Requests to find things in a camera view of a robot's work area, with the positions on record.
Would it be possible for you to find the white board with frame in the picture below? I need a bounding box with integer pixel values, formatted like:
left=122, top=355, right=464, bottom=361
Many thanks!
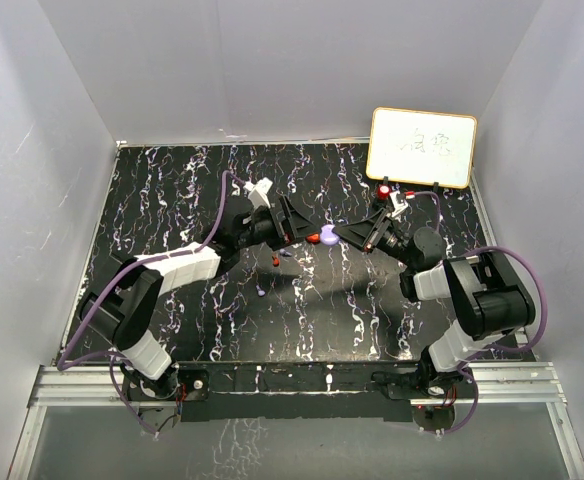
left=366, top=107, right=478, bottom=189

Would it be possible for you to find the purple earbud charging case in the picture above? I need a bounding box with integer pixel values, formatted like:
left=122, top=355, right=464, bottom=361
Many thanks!
left=319, top=224, right=340, bottom=246

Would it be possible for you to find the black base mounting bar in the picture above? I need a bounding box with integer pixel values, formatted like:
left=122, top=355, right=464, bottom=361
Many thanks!
left=173, top=361, right=425, bottom=422

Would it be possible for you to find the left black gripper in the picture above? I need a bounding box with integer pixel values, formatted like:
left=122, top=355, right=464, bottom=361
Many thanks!
left=236, top=197, right=321, bottom=251

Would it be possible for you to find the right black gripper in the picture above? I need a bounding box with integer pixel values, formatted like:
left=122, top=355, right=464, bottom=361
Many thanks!
left=333, top=208, right=416, bottom=268

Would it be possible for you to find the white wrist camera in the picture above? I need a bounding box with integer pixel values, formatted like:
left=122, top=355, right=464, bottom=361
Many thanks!
left=244, top=177, right=272, bottom=209
left=388, top=191, right=408, bottom=220

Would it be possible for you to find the red round disc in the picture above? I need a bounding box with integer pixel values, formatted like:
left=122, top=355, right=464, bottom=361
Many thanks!
left=306, top=233, right=320, bottom=244

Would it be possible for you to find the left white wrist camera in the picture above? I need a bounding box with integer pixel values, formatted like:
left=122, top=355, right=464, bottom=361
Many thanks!
left=244, top=177, right=272, bottom=209

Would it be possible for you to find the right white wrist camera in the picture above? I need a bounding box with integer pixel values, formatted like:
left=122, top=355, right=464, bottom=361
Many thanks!
left=388, top=191, right=408, bottom=220

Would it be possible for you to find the aluminium frame rail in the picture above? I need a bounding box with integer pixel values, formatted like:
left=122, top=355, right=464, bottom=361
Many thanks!
left=8, top=360, right=584, bottom=479

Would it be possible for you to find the red emergency stop button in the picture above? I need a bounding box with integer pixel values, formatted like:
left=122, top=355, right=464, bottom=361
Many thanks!
left=373, top=184, right=391, bottom=209

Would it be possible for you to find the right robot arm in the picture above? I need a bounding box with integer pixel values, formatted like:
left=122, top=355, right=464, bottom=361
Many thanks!
left=334, top=210, right=536, bottom=397

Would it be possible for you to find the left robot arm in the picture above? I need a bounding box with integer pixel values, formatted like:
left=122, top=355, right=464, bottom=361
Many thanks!
left=77, top=195, right=320, bottom=399

